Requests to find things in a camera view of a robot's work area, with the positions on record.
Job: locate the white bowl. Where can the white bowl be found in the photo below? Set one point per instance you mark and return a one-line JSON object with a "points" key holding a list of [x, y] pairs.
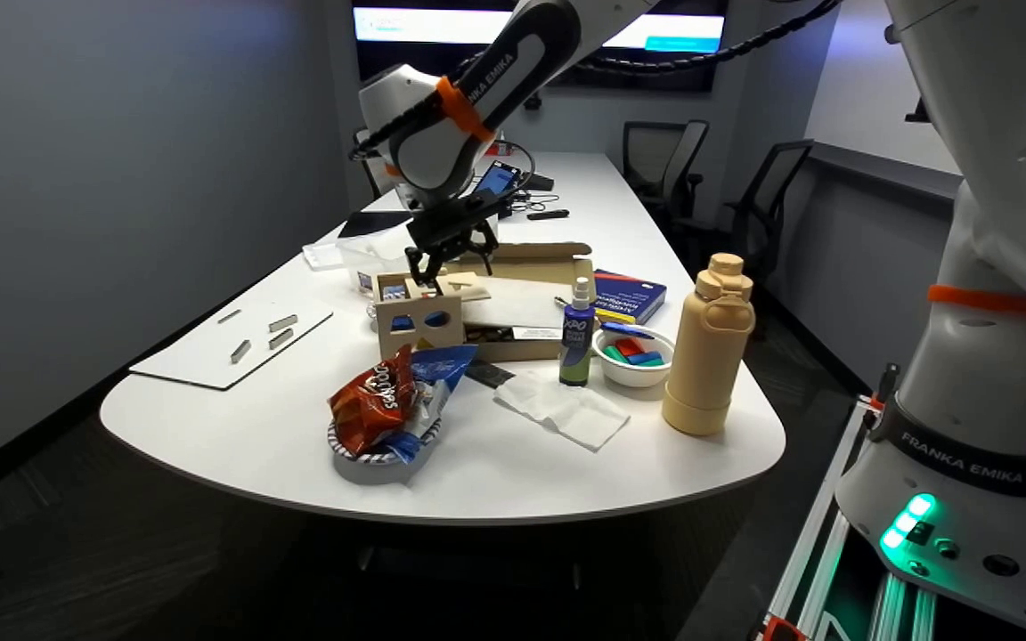
{"points": [[626, 373]]}

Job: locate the wooden shape sorter toy box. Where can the wooden shape sorter toy box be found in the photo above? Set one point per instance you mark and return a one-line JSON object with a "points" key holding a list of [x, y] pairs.
{"points": [[416, 317]]}

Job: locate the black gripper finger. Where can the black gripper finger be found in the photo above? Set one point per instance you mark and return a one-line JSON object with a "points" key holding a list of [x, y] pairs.
{"points": [[482, 241], [422, 267]]}

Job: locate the red toy block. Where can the red toy block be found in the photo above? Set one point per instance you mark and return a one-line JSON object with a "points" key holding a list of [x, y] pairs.
{"points": [[628, 346]]}

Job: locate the black office chair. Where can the black office chair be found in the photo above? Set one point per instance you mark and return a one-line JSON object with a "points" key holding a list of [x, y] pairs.
{"points": [[657, 166], [759, 210]]}

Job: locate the tan insulated water bottle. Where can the tan insulated water bottle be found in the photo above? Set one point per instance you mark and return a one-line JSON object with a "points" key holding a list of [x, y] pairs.
{"points": [[711, 343]]}

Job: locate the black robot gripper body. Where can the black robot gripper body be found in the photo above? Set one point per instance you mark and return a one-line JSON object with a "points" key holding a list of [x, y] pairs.
{"points": [[445, 228]]}

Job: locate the wooden toy box lid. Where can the wooden toy box lid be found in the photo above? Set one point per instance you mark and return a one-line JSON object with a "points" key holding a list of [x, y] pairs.
{"points": [[466, 285]]}

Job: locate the small blue spray bottle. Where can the small blue spray bottle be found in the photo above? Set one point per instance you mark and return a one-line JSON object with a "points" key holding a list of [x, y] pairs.
{"points": [[578, 324]]}

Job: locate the white board with markers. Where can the white board with markers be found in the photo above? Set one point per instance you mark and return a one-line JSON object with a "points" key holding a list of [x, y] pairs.
{"points": [[229, 346]]}

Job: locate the open cardboard box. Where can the open cardboard box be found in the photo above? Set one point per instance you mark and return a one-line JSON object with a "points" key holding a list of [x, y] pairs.
{"points": [[529, 285]]}

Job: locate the blue textbook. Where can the blue textbook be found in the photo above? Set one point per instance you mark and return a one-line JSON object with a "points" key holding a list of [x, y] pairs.
{"points": [[628, 296]]}

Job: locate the blue toy block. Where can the blue toy block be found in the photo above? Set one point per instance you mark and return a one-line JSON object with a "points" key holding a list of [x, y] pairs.
{"points": [[647, 361]]}

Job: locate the red blue snack bags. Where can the red blue snack bags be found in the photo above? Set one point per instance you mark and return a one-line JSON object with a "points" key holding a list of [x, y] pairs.
{"points": [[387, 418]]}

